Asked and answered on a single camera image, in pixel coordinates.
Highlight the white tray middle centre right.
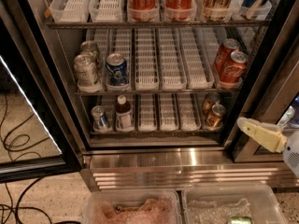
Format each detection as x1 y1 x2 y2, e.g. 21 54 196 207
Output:
179 28 214 89

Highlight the left clear plastic bin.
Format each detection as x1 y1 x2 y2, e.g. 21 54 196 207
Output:
81 189 182 224

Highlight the stainless steel fridge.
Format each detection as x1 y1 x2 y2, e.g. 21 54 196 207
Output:
0 0 299 193

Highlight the green can in bin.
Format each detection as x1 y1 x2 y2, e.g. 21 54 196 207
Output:
229 217 253 224

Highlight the rear gold can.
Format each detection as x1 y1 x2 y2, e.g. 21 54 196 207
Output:
202 92 221 115

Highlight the right clear plastic bin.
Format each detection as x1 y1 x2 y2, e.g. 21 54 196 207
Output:
181 183 288 224

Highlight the open glass fridge door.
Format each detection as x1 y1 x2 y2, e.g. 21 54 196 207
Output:
0 4 81 183

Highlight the blue pepsi can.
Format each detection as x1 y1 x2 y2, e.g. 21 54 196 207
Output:
106 52 128 86

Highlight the small blue silver can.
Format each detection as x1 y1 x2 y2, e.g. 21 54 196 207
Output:
91 105 109 131

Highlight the white tray top far left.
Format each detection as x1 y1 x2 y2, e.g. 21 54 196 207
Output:
50 0 90 23

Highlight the white tray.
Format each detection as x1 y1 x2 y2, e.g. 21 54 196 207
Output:
50 0 90 23
158 28 187 91
178 93 200 131
179 28 214 89
89 0 124 22
138 94 157 132
159 93 178 132
135 28 159 91

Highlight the brown bottle white cap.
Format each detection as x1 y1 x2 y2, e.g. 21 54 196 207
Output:
115 95 133 130

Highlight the rear silver soda can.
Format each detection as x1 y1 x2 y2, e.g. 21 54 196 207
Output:
80 40 100 63

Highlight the silver soda can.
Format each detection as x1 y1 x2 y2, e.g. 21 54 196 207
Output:
74 54 99 87
80 40 100 63

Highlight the white tray bottom centre left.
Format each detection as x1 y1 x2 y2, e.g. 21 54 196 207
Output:
138 94 157 132

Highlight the front gold can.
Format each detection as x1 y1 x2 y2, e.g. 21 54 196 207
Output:
205 104 226 128

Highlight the red coke can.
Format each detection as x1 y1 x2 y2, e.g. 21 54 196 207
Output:
214 38 240 74
220 50 248 83

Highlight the clear plastic bin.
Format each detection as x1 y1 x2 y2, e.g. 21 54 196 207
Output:
81 189 182 224
181 183 288 224

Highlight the white tray bottom centre right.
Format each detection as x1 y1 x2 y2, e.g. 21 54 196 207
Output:
178 93 200 131

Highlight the white tray middle centre left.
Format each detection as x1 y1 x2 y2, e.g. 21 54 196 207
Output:
135 28 159 91

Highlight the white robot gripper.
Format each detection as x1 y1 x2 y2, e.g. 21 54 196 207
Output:
237 117 299 177

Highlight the front silver soda can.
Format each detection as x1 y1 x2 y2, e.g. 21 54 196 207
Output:
74 54 99 87

